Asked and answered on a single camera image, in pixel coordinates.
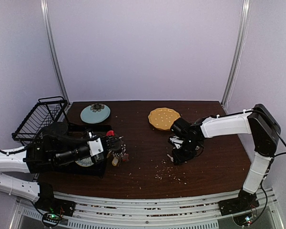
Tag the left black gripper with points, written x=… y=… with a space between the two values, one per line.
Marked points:
x=107 y=145

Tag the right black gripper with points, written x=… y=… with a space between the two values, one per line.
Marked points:
x=179 y=154

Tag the keyring bundle with coloured tags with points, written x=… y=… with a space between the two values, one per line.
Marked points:
x=117 y=157

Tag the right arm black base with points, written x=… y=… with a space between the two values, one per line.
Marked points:
x=244 y=206

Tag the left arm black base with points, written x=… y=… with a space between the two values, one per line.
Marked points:
x=51 y=208

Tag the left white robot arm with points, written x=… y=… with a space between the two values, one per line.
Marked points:
x=14 y=162

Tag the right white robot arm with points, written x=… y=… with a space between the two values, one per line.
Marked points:
x=258 y=123

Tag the light blue flower plate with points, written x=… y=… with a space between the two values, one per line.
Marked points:
x=95 y=113

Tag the yellow dotted plate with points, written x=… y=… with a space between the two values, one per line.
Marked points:
x=163 y=118

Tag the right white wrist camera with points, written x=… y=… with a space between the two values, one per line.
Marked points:
x=180 y=128

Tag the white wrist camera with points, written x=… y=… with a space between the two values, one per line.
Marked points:
x=95 y=144
x=180 y=128

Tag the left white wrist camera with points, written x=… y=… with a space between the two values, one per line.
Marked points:
x=95 y=144

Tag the black wire dish rack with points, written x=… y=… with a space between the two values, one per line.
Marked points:
x=48 y=111

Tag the aluminium slotted front rail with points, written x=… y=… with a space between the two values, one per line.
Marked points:
x=200 y=212

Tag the right aluminium frame post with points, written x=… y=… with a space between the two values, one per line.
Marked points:
x=240 y=43

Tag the aluminium frame post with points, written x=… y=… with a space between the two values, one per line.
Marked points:
x=240 y=43
x=54 y=57

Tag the left aluminium frame post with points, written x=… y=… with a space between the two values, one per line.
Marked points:
x=54 y=57

